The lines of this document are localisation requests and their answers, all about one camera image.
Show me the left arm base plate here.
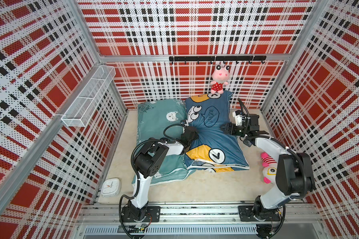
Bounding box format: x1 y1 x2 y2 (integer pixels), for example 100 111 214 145
120 205 161 223

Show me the white square clock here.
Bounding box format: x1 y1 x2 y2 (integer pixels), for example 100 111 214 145
101 178 121 197

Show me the aluminium front rail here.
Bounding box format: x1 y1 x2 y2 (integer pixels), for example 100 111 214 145
77 202 322 225

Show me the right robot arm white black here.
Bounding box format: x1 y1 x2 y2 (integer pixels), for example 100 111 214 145
221 110 316 221

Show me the white wire mesh basket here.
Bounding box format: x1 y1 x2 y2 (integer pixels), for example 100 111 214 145
62 65 116 127

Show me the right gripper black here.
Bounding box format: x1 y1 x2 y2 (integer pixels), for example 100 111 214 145
220 122 249 137

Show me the green cat pillowcase pillow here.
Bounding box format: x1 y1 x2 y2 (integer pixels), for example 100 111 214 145
137 99 191 186

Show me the black hook rail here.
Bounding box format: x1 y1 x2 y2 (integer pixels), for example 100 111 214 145
169 55 267 62

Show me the pink white plush toy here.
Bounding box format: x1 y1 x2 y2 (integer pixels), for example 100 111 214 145
260 152 278 184

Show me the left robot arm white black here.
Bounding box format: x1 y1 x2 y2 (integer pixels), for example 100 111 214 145
120 123 198 221

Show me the pink pig plush hanging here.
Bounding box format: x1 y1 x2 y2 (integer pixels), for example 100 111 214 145
210 65 230 94

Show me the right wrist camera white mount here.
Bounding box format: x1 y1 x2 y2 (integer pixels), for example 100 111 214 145
232 110 246 126

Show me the blue cartoon pillowcase pillow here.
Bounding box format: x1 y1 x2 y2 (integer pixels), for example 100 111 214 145
184 91 250 172

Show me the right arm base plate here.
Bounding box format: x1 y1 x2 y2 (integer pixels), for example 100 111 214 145
238 205 281 222

